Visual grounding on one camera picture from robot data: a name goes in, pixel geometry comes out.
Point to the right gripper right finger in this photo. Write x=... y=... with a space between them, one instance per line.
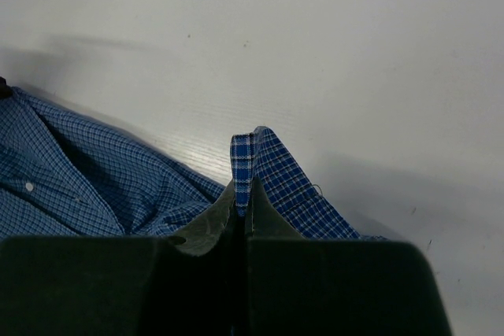
x=301 y=286

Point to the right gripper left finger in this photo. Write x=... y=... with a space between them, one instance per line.
x=175 y=285

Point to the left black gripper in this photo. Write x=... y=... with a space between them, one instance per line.
x=5 y=89

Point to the blue checked long sleeve shirt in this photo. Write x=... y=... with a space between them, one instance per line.
x=65 y=174

